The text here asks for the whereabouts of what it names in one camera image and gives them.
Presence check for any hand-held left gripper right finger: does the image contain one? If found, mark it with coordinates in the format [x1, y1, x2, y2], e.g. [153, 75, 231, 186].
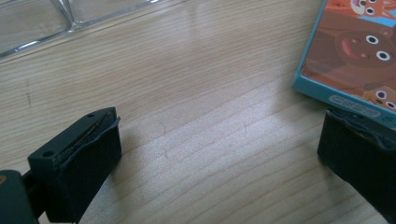
[317, 107, 396, 224]

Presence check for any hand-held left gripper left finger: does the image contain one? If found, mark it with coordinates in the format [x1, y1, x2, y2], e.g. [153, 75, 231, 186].
[27, 106, 123, 224]

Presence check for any animal print picture book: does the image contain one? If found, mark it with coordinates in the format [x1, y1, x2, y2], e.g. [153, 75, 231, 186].
[291, 0, 396, 130]

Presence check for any clear acrylic book rack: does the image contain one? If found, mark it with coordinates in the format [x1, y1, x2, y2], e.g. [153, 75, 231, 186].
[0, 0, 176, 60]

